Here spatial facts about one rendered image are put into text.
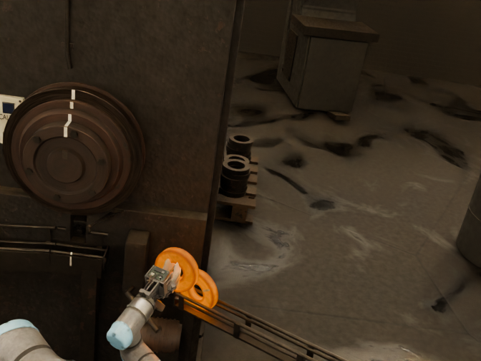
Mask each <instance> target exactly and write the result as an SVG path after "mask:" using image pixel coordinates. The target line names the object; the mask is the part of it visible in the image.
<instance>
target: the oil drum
mask: <svg viewBox="0 0 481 361"><path fill-rule="evenodd" d="M456 243H457V247H458V249H459V250H460V252H461V253H462V255H463V256H464V257H465V258H466V259H468V260H469V261H470V262H472V263H473V264H474V265H476V266H478V267H480V268H481V174H480V177H479V179H478V182H477V185H476V187H475V190H474V193H473V195H472V198H471V200H470V202H469V203H468V209H467V212H466V214H465V218H464V220H463V222H462V226H461V228H460V232H459V234H458V236H457V240H456Z"/></svg>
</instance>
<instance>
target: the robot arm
mask: <svg viewBox="0 0 481 361"><path fill-rule="evenodd" d="M172 271H173V273H170V272H172ZM180 272H181V268H180V267H179V264H178V263H176V264H174V263H171V262H170V260H169V259H166V260H165V264H164V267H163V268H162V269H161V268H160V267H158V266H155V265H153V266H152V267H151V269H150V270H149V271H148V273H146V275H145V288H144V289H142V288H141V289H140V290H139V294H138V295H137V296H136V297H135V298H134V299H133V300H132V301H131V302H130V304H128V305H127V308H126V309H125V310H124V312H123V313H121V315H120V316H119V317H118V319H117V320H116V321H115V322H114V323H113V324H112V326H111V328H110V330H109V331H108V332H107V340H108V342H110V344H111V345H112V346H113V347H115V348H117V349H119V350H120V356H121V358H122V361H161V360H160V359H159V358H158V357H157V356H156V355H155V354H154V352H153V351H152V350H151V349H150V348H149V347H148V346H147V345H146V344H145V343H144V342H143V340H142V335H141V332H140V330H141V329H142V327H143V326H144V324H145V323H146V322H147V320H148V319H149V318H150V317H151V315H152V313H153V312H154V310H155V311H158V310H159V311H161V312H162V311H163V310H164V308H165V305H164V304H163V303H162V302H161V301H160V300H159V299H160V298H162V299H164V298H165V297H168V295H169V294H170V293H173V292H174V291H175V290H176V289H177V287H178V284H179V281H180ZM0 361H74V360H64V359H62V358H60V357H59V356H58V355H57V354H56V353H55V352H54V351H53V350H52V348H51V347H50V346H49V345H48V343H47V342H46V340H45V339H44V338H43V337H42V335H41V334H40V333H39V330H38V329H37V328H36V327H35V326H34V325H33V324H32V323H31V322H30V321H27V320H25V319H14V320H11V321H9V322H7V323H4V324H2V325H1V326H0Z"/></svg>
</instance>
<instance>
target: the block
mask: <svg viewBox="0 0 481 361"><path fill-rule="evenodd" d="M149 246H150V232H149V231H141V230H134V229H131V230H130V232H129V233H128V236H127V240H126V242H125V259H124V271H123V283H122V291H123V293H124V294H125V290H126V289H128V288H129V287H130V286H134V287H135V289H134V290H133V291H132V292H131V294H133V295H138V294H139V290H140V289H141V288H142V289H144V288H145V275H146V273H147V264H148V255H149Z"/></svg>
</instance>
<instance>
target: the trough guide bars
mask: <svg viewBox="0 0 481 361"><path fill-rule="evenodd" d="M194 288H195V287H194ZM195 291H196V292H197V293H200V294H202V295H203V291H201V290H199V289H197V288H195ZM175 294H176V295H178V296H179V297H177V296H176V297H175V299H176V300H178V309H180V310H182V311H183V309H184V304H186V305H188V306H190V307H192V308H194V309H196V310H198V311H200V312H202V313H204V314H206V315H208V316H209V317H212V318H213V319H216V320H218V321H219V322H222V323H223V324H226V325H228V326H229V327H232V328H233V337H234V338H236V339H238V338H239V335H240V332H242V333H243V334H246V335H248V336H249V337H252V338H253V339H255V340H258V341H259V342H262V343H263V344H265V345H268V346H269V347H272V348H273V349H275V350H278V351H279V352H282V353H283V354H285V355H288V356H289V357H292V358H293V359H295V360H296V361H306V360H308V361H318V360H315V359H314V358H313V357H314V354H315V355H318V356H319V357H322V358H324V359H325V360H328V361H337V360H339V361H348V360H346V359H344V358H342V357H339V356H338V355H335V354H334V353H332V352H329V351H327V350H325V349H323V348H321V347H319V346H317V345H315V344H312V343H310V342H308V341H306V340H304V339H302V338H300V337H297V336H296V335H294V334H291V333H290V332H287V331H286V330H283V329H281V328H279V327H277V326H275V325H273V324H271V323H268V322H266V321H264V320H262V319H260V318H258V317H256V316H253V315H252V314H249V313H247V312H245V311H243V310H242V309H239V308H237V307H234V306H233V305H231V304H229V303H227V302H224V301H222V300H220V299H218V302H219V303H221V304H223V305H225V306H227V307H229V308H231V309H233V310H235V311H237V312H240V313H241V314H239V313H237V312H235V311H233V310H231V309H229V308H227V307H224V306H223V305H221V304H219V303H216V305H215V306H217V307H219V308H221V309H223V310H225V311H227V312H230V313H231V314H234V315H235V316H237V317H240V318H241V319H244V320H245V321H246V325H244V324H242V323H240V322H238V321H236V320H234V319H232V318H230V317H227V316H225V315H224V314H221V313H220V312H217V311H215V310H214V309H211V308H210V307H207V306H205V305H204V304H201V303H200V302H197V301H195V300H194V299H191V298H189V297H187V296H185V295H183V294H181V293H179V292H175ZM184 299H186V300H188V301H189V302H187V301H185V300H184ZM190 302H192V303H193V304H191V303H190ZM194 304H196V305H198V306H199V307H197V306H195V305H194ZM200 307H202V308H203V309H201V308H200ZM204 309H206V310H208V311H209V312H207V311H205V310H204ZM210 312H212V313H213V314H211V313H210ZM214 314H216V315H218V316H219V317H217V316H215V315H214ZM242 314H244V315H245V316H243V315H242ZM220 317H222V318H223V319H222V318H220ZM225 319H226V320H227V321H226V320H225ZM253 319H254V320H256V321H258V322H260V323H262V324H264V325H266V326H268V327H270V328H272V329H270V328H268V327H266V326H264V325H262V324H260V323H258V322H256V321H254V320H253ZM228 321H229V322H228ZM230 322H232V323H233V324H232V323H230ZM251 323H252V324H254V325H256V326H258V327H260V328H262V329H264V330H266V331H268V332H270V333H272V334H274V335H277V336H279V337H281V338H283V339H285V340H287V341H289V342H291V343H293V344H295V345H297V346H299V347H301V348H304V349H305V350H307V354H306V355H305V354H303V353H301V352H299V351H297V350H295V349H293V348H291V347H289V346H287V345H285V344H283V343H281V342H279V341H277V340H275V339H273V338H270V337H268V336H266V335H264V334H262V333H260V332H258V331H256V330H254V329H252V328H251ZM241 327H242V328H243V329H242V328H241ZM245 329H246V330H248V331H250V332H252V333H254V334H256V335H258V336H260V337H262V338H264V339H266V340H268V341H270V342H272V343H274V344H276V345H278V346H280V347H282V348H284V349H286V350H288V351H290V352H292V353H294V354H296V355H297V356H296V355H294V354H292V353H290V352H288V351H286V350H284V349H282V348H280V347H278V346H276V345H274V344H272V343H270V342H268V341H266V340H264V339H262V338H260V337H258V336H256V335H254V334H252V333H250V332H248V331H246V330H245ZM273 329H275V330H277V331H279V332H281V333H283V334H285V335H287V336H289V337H292V338H294V339H295V340H298V341H299V342H297V341H295V340H293V339H291V338H289V337H287V336H285V335H283V334H281V333H279V332H277V331H275V330H273ZM300 342H302V343H304V344H305V345H308V346H305V345H303V344H301V343H300ZM315 349H316V350H318V351H320V352H322V353H324V354H326V355H329V356H331V357H333V358H335V359H337V360H335V359H333V358H331V357H328V356H326V355H324V354H322V353H320V352H318V351H316V350H315ZM307 355H308V356H307ZM304 359H306V360H304Z"/></svg>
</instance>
